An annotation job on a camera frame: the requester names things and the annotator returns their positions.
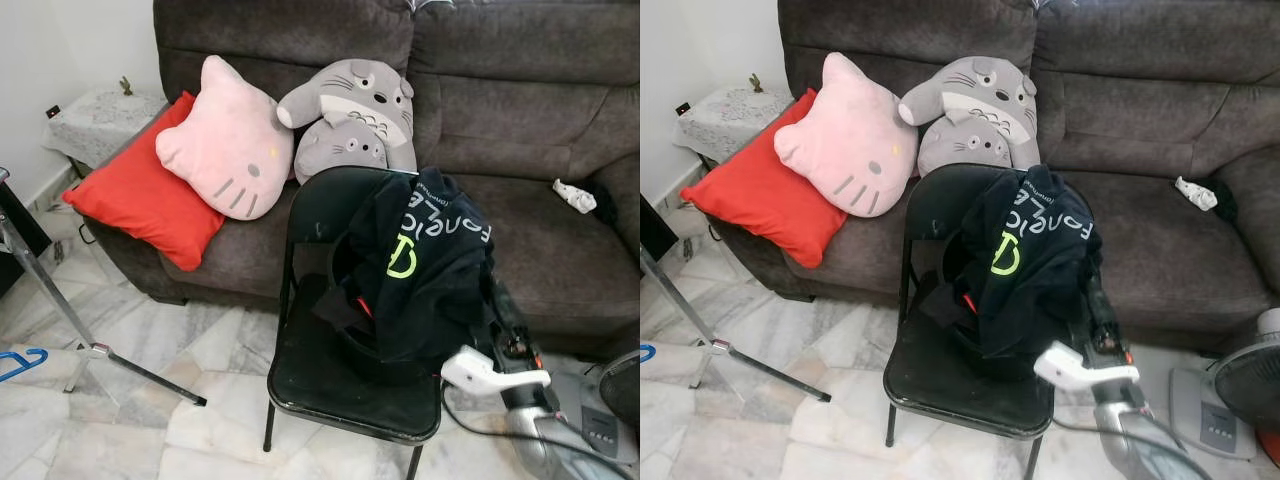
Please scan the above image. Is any black fonemax t-shirt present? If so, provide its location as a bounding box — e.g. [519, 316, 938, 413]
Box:
[960, 164, 1108, 361]
[345, 165, 498, 366]

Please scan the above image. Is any grey standing fan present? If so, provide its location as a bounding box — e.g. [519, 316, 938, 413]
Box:
[543, 343, 641, 469]
[1168, 306, 1280, 471]

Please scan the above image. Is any small white crumpled cloth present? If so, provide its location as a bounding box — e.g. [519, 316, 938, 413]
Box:
[552, 177, 599, 215]
[1174, 176, 1220, 212]

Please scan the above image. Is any black folding chair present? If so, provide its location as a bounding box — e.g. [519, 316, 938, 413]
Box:
[882, 162, 1113, 480]
[262, 164, 501, 480]

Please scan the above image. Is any silver metal clothes rack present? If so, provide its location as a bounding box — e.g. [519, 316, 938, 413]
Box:
[0, 165, 209, 409]
[640, 243, 834, 405]

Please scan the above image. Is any dark brown sofa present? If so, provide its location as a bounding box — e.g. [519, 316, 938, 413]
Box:
[85, 0, 641, 363]
[705, 0, 1280, 353]

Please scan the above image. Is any small grey totoro plush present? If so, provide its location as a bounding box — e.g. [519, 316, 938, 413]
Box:
[294, 117, 391, 187]
[916, 115, 1014, 183]

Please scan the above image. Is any large grey totoro plush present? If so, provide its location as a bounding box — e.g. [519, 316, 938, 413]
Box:
[276, 57, 420, 176]
[897, 56, 1042, 173]

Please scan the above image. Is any red cushion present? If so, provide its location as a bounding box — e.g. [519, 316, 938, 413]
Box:
[61, 90, 230, 273]
[679, 88, 850, 270]

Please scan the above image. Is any side table with lace cloth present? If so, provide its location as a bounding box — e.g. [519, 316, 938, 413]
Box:
[671, 83, 793, 168]
[44, 85, 173, 173]

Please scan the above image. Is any pink cat face cushion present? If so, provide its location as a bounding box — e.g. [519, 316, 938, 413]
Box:
[154, 54, 297, 222]
[772, 51, 920, 220]

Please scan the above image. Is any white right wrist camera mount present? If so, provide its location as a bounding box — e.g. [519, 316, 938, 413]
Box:
[1032, 339, 1142, 394]
[439, 342, 554, 399]

